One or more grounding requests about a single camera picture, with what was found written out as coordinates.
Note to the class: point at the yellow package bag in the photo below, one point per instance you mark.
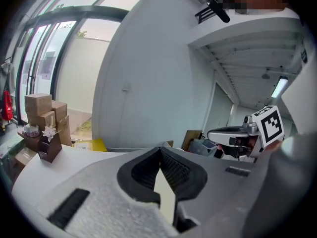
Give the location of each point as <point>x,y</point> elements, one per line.
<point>91,145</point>

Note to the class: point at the white wall switch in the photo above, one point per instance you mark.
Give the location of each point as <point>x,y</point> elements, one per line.
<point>126,87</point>

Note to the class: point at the large plastic wrapped bundle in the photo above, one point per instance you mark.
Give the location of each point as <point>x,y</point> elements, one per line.
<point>204,147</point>

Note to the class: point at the black head-mounted camera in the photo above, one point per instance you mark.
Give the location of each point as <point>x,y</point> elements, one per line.
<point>219,7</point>

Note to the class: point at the dark brown box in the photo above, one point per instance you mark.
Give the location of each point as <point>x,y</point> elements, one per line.
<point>50,150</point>

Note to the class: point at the grey hanging garment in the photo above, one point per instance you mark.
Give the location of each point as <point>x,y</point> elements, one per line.
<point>8,76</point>

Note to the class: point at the pile of brown cardboard boxes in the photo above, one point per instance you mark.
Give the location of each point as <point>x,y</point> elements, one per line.
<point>37,104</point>

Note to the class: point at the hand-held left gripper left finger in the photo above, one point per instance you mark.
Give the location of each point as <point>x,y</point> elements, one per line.
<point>111,202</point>

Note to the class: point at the pale green door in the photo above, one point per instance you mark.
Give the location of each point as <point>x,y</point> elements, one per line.
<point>220,108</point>

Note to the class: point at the person's white shirt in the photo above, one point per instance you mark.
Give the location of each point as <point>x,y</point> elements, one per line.
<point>304,95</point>

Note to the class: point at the brown cardboard panel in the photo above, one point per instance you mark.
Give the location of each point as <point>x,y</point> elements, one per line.
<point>190,139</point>

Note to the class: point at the grey pendant lamp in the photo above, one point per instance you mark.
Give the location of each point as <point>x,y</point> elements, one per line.
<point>266,76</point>

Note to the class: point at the red bag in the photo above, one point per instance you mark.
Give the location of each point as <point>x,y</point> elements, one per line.
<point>7,105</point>

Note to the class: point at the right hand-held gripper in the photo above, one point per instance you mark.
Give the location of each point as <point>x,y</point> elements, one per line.
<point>271,128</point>

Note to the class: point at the black framed glass door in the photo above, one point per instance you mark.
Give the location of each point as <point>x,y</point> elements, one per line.
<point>74,9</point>

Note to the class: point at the pink floral tissue packet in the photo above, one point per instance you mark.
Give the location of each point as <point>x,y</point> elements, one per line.
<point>31,131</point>

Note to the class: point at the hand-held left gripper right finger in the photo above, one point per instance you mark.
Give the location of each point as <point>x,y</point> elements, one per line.
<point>218,195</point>

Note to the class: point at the black air vent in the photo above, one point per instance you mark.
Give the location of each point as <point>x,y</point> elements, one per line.
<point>204,15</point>

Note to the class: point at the white tube ceiling lamp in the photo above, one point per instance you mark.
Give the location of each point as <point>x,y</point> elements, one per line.
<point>280,87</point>

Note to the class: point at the white artificial flower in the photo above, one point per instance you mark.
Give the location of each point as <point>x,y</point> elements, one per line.
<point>49,133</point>

